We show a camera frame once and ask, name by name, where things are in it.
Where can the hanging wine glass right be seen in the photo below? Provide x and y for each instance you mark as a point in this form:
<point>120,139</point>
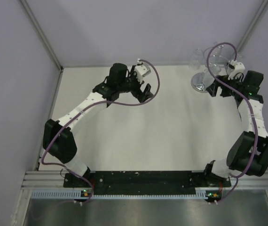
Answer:
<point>237,58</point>

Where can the chrome wine glass rack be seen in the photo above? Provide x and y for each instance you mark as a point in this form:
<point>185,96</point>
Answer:
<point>196,80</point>

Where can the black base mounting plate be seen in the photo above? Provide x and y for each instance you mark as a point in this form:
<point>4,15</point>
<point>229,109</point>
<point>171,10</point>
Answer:
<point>150,182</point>

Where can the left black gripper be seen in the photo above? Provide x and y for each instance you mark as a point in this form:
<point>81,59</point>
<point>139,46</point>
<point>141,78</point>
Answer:
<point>137,93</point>

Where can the clear patterned wine glass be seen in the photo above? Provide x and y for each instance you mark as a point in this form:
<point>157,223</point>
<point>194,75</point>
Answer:
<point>208,79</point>

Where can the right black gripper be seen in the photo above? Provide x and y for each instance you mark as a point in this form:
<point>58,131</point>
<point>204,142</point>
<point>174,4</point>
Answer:
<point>212,90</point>

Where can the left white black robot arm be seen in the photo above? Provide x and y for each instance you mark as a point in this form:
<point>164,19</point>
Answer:
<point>59,135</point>

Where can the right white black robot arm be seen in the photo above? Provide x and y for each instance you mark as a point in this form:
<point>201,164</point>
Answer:
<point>249,154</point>

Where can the hanging wine glass left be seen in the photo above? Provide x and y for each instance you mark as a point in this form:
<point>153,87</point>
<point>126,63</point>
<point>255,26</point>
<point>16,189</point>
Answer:
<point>196,59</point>

